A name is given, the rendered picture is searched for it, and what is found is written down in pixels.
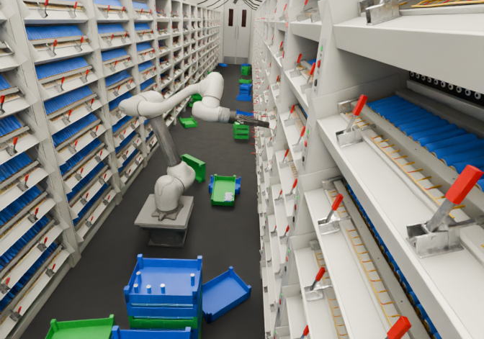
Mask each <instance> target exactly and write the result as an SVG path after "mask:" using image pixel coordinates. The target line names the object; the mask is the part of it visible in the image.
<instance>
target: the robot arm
mask: <svg viewBox="0 0 484 339"><path fill-rule="evenodd" d="M223 87H224V80H223V77H222V76H221V75H220V74H219V73H217V72H212V73H210V74H209V75H208V76H207V78H206V79H204V80H201V81H200V83H196V84H193V85H191V86H188V87H186V88H185V89H183V90H181V91H180V92H178V93H177V94H175V95H173V96H172V97H170V98H169V99H167V100H166V101H163V97H162V95H161V94H160V93H158V92H156V91H146V92H143V93H140V94H138V95H136V96H133V97H130V98H129V99H125V100H123V101H121V102H120V104H119V109H120V111H121V112H122V113H123V114H126V115H127V116H132V117H145V118H146V119H148V121H149V122H150V124H151V127H152V129H153V132H154V134H155V136H156V139H157V141H158V144H159V145H160V148H161V150H162V152H163V155H164V157H165V159H166V162H167V164H168V168H167V174H168V175H166V176H162V177H160V178H159V179H158V180H157V182H156V185H155V200H156V210H155V211H154V212H153V213H152V214H151V216H152V217H159V218H158V221H160V222H161V221H163V220H164V219H170V220H176V217H177V215H178V213H179V212H180V211H181V209H182V208H183V207H184V204H179V199H180V197H181V195H182V194H183V193H184V192H185V191H186V190H187V189H188V188H189V187H190V186H191V185H192V184H193V183H194V180H195V172H194V169H193V168H192V167H190V166H188V165H187V164H186V163H185V162H184V161H181V159H180V157H179V154H178V152H177V150H176V147H175V145H174V142H173V140H172V138H171V135H170V133H169V130H168V128H167V126H166V123H165V121H164V119H163V116H162V114H163V113H164V112H167V111H169V110H170V109H172V108H173V107H175V106H176V105H177V104H179V103H181V102H182V101H184V100H185V99H186V98H188V97H189V96H191V95H193V94H200V95H201V97H203V98H202V101H197V102H195V103H194V104H193V107H192V114H193V115H194V116H195V117H196V118H198V119H201V120H204V121H208V122H220V123H224V124H227V122H228V123H230V124H234V123H235V122H238V123H240V125H248V126H253V127H257V126H259V127H265V128H269V122H265V121H262V120H258V118H257V119H256V118H253V117H249V116H246V115H243V114H242V115H237V114H236V113H237V112H235V111H232V110H231V111H230V109H228V108H224V107H220V100H221V97H222V95H223Z"/></svg>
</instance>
